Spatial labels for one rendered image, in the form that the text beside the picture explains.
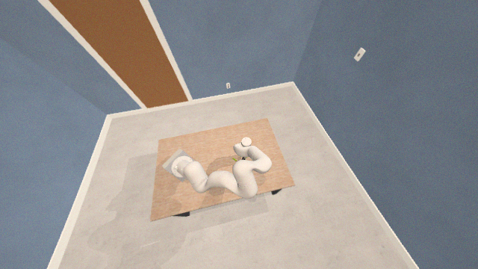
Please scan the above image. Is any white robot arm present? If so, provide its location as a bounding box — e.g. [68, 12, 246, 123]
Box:
[172, 137, 272, 199]

